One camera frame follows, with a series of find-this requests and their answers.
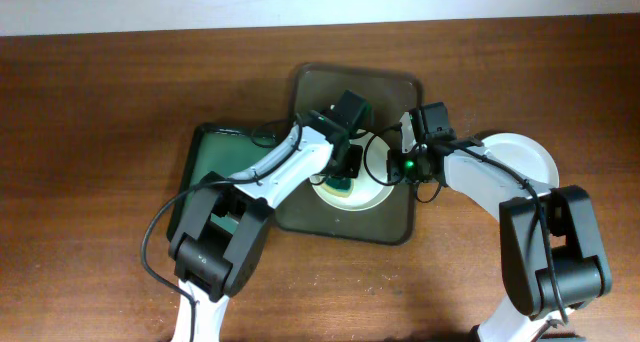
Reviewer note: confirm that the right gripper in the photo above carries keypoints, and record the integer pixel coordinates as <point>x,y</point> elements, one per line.
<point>396,158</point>

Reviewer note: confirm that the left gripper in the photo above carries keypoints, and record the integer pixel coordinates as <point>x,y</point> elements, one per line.
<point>353,171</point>

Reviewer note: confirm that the green yellow sponge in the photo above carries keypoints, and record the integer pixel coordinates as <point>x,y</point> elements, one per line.
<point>341,187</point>

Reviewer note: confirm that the white plate top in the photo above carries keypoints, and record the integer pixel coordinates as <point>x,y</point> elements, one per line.
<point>367,193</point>

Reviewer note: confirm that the white plate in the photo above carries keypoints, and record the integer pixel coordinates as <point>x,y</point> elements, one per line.
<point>367,193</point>
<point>525,156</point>

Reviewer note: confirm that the white plate bottom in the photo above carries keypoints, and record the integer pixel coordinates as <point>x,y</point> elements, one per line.
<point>525,156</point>

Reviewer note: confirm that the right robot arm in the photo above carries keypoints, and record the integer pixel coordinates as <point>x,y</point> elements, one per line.
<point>553,260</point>

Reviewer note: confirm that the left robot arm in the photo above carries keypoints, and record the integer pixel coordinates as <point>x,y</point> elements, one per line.
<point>220,237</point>

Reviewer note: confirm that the brown serving tray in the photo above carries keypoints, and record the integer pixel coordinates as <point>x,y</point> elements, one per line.
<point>388,218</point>

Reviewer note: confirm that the dark green water tray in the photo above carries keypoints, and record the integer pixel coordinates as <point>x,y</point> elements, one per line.
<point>223,150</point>

